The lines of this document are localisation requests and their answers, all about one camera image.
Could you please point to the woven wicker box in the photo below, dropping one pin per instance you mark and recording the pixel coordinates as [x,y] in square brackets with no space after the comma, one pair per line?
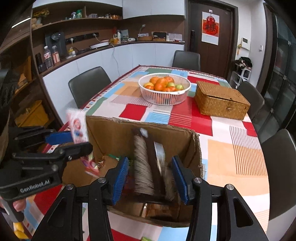
[220,101]

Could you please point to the grey chair right far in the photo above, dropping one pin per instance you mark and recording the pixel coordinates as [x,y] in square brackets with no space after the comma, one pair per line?
[253,96]

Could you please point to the foil candy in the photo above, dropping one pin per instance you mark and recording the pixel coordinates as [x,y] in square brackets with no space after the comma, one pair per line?
[100,162]

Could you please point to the water bottle red label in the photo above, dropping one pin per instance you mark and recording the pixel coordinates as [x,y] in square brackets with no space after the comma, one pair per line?
[48,58]

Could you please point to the black coffee machine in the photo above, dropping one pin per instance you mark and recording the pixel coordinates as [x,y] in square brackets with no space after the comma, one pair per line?
[56,41]

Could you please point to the brown cardboard box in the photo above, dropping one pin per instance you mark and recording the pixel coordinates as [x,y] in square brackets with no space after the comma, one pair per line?
[113,138]

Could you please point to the colourful checked tablecloth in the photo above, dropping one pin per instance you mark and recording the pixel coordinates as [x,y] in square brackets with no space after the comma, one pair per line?
[227,150]

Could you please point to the grey chair far end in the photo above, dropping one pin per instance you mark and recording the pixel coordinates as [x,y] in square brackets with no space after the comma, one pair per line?
[187,60]

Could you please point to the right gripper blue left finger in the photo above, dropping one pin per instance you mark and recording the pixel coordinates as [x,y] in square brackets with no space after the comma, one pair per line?
[63,220]

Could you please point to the white fruit basket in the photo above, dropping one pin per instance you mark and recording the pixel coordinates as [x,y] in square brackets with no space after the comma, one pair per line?
[164,98]

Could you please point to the red fu door poster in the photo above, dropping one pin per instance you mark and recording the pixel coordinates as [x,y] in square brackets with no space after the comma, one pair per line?
[210,28]

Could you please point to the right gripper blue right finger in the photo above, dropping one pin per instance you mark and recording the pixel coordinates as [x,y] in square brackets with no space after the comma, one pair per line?
[235,221]

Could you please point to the grey chair right near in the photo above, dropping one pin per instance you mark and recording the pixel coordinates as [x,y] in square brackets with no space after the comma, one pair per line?
[279,155]

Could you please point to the dark wooden door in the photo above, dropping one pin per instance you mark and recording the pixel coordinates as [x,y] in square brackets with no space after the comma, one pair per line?
[215,60]

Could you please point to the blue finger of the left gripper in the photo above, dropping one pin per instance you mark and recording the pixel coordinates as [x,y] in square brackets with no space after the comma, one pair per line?
[59,157]
[33,135]

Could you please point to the grey chair left side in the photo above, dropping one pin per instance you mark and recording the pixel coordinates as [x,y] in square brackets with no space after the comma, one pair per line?
[87,84]

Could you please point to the oranges in basket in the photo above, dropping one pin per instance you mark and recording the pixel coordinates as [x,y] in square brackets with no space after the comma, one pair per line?
[164,84]

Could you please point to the person left hand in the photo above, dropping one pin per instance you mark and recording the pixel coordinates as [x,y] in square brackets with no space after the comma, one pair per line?
[18,205]

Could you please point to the pink candy stick packet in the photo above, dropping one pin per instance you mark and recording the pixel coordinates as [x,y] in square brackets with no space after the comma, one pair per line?
[76,119]

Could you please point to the black snack packet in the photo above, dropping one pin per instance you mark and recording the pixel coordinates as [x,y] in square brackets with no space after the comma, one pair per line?
[153,177]

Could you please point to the green cracker packet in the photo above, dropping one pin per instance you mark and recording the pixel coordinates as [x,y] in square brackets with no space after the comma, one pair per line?
[145,239]

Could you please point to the grey chair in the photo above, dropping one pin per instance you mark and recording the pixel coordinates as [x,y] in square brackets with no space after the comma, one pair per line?
[87,84]
[253,96]
[279,155]

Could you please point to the white shoe rack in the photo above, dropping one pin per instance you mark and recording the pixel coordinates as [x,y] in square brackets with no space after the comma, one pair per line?
[239,75]

